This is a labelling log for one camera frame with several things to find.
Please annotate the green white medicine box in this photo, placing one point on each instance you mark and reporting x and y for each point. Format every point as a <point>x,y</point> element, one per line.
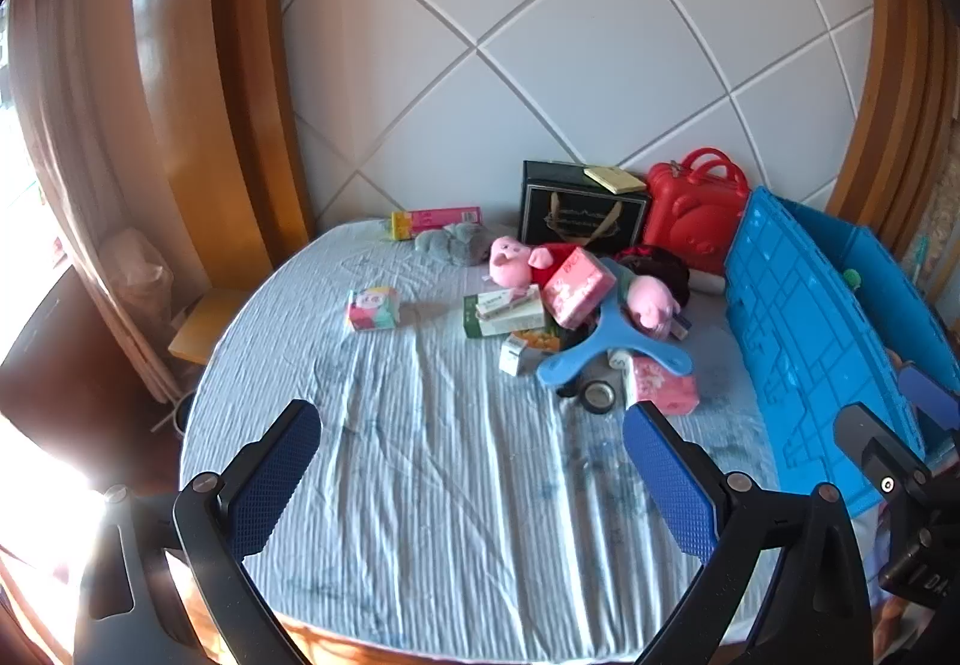
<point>495,326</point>

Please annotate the blue plastic boomerang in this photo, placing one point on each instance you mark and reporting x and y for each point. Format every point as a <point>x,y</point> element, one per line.
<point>611,335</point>

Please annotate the pink tissue pack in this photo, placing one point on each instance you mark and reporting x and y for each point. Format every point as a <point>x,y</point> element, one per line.
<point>664,391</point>
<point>577,286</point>

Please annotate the blue plastic crate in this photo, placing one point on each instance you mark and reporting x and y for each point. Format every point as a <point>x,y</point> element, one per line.
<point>795,350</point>

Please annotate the grey plush toy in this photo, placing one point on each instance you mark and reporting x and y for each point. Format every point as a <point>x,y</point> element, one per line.
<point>454,243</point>

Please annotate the dark maroon cloth bag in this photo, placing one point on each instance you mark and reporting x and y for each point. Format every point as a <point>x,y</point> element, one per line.
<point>664,264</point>

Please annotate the colourful sanitary pad pack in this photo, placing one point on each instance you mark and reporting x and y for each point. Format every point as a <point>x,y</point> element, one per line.
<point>373,309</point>

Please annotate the light blue striped bed sheet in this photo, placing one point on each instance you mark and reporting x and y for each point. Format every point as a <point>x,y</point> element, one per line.
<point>450,470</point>

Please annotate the yellow sticky notepad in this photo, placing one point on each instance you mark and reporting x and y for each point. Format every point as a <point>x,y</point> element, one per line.
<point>616,179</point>

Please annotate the white flat box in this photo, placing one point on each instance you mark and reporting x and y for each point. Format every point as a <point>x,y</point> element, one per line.
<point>706,282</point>

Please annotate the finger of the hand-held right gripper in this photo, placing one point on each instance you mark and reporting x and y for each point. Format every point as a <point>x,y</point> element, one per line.
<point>934,402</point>
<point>874,447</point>

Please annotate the wooden nightstand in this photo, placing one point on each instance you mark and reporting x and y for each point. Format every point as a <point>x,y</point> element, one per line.
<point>206,327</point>

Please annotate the clear plastic bag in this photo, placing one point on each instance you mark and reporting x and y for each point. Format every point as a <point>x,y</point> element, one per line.
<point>139,275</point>

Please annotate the pink yellow canister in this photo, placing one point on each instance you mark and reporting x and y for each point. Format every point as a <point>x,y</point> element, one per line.
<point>442,220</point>

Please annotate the red toy suitcase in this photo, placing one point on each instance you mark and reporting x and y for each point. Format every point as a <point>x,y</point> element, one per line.
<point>690,222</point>

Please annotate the pink pig plush red dress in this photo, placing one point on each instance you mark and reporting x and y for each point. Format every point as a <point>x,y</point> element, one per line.
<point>514,260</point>

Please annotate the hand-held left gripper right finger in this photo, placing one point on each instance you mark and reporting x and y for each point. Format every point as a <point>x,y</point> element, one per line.
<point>671,477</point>

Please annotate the black tape roll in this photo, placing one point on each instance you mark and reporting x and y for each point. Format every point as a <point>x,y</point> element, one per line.
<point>598,395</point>

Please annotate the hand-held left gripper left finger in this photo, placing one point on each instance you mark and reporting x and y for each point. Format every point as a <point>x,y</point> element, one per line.
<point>274,477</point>

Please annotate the green plush toy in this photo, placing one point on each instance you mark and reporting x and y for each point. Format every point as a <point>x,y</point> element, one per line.
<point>851,277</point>

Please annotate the orange printed box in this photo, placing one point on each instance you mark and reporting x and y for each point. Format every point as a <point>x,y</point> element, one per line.
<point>538,339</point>

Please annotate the pink white slim box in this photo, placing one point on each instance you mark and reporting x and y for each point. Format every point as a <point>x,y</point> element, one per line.
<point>506,303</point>

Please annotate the beige curtain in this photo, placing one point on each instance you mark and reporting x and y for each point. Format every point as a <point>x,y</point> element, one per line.
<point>75,147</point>

